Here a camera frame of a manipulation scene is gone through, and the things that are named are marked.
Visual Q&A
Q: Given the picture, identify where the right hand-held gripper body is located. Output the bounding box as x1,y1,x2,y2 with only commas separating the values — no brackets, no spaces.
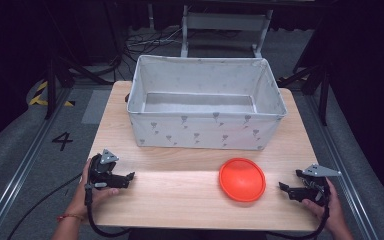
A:
295,163,343,203

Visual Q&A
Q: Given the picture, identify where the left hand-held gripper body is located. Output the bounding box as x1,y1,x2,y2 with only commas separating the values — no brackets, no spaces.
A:
88,148,126,190

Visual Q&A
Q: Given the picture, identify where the orange round plate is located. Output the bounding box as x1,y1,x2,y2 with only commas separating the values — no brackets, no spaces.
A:
218,157,267,203

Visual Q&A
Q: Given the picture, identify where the grey fabric storage box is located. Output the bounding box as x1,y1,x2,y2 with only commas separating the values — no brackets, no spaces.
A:
126,54,289,151

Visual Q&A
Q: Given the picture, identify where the person's right hand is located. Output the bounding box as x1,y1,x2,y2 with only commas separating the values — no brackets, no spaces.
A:
301,177,348,235

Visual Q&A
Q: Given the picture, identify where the person's left hand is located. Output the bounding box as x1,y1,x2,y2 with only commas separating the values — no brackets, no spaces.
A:
67,158,121,220

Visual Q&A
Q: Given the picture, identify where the black metal stand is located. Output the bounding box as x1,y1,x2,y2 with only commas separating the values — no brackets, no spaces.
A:
276,64,332,127
44,54,123,120

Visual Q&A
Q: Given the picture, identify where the aluminium floor rail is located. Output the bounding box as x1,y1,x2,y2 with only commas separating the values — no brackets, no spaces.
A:
304,94,380,240
0,87,75,240

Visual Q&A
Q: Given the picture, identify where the thick black gripper cable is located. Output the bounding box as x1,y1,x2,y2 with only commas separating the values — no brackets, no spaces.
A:
84,183,132,239

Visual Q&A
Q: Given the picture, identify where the red bracelet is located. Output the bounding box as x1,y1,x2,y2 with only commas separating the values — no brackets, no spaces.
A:
56,213,85,223

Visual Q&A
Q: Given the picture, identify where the thin black cable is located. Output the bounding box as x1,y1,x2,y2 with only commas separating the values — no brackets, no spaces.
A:
5,172,83,240

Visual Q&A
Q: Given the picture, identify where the bundle of floor cables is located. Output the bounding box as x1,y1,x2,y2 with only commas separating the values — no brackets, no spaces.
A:
122,26,185,65

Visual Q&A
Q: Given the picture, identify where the grey metal frame stand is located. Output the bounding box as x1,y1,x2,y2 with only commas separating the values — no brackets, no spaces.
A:
179,4,275,60

